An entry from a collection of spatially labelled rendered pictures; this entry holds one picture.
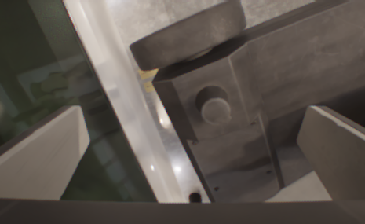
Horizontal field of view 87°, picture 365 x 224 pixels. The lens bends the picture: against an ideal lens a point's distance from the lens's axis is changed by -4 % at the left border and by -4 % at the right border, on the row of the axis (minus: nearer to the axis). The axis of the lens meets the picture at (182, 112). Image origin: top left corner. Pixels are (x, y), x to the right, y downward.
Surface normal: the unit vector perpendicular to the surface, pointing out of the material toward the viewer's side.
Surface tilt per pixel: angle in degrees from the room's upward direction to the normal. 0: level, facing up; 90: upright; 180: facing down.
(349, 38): 0
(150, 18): 0
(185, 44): 2
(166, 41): 19
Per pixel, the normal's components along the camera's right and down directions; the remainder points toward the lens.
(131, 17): 0.00, 0.40
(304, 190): -0.39, -0.84
